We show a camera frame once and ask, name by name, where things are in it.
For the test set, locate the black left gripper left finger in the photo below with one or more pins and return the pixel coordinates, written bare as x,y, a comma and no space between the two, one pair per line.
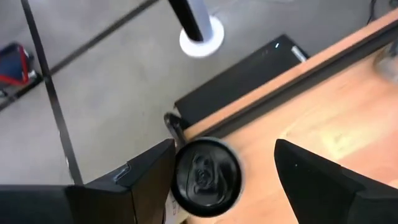
124,199

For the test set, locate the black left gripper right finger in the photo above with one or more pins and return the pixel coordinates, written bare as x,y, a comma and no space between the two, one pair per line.
326,199

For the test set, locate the white red-print soda can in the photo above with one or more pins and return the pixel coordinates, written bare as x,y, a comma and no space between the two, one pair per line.
206,177

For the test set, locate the black equipment box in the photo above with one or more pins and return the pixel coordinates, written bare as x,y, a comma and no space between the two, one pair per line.
236,81

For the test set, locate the red black rolling stool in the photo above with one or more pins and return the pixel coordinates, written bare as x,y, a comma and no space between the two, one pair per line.
14,65

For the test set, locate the small black frame clamp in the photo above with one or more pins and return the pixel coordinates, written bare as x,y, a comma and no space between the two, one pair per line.
174,127

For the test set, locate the black aluminium table frame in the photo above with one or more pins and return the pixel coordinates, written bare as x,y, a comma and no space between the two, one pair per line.
311,81

